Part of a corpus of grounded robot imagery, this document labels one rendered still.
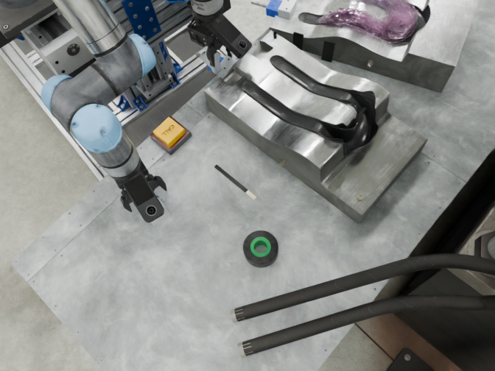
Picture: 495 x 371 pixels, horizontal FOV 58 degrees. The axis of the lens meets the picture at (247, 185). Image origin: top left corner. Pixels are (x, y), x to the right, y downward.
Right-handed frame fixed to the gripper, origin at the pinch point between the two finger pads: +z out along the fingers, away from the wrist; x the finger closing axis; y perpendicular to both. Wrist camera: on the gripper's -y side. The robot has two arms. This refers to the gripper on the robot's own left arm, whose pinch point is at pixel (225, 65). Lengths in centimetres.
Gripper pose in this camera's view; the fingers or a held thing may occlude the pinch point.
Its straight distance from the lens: 126.6
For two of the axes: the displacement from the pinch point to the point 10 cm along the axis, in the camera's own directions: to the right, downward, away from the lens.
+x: -5.7, 7.6, -3.0
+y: -8.2, -5.0, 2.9
